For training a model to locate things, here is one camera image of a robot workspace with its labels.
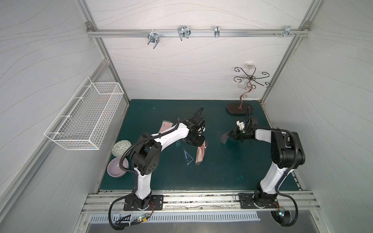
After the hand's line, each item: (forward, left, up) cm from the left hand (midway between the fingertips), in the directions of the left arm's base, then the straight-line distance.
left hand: (201, 146), depth 86 cm
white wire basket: (-2, +59, +24) cm, 63 cm away
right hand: (+13, -19, -5) cm, 24 cm away
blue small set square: (-4, +8, -8) cm, 12 cm away
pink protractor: (+10, -16, -6) cm, 20 cm away
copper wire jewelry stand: (+37, -30, -6) cm, 48 cm away
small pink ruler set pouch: (-4, +1, -1) cm, 5 cm away
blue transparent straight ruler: (+5, +15, -7) cm, 18 cm away
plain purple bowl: (-12, +52, -7) cm, 54 cm away
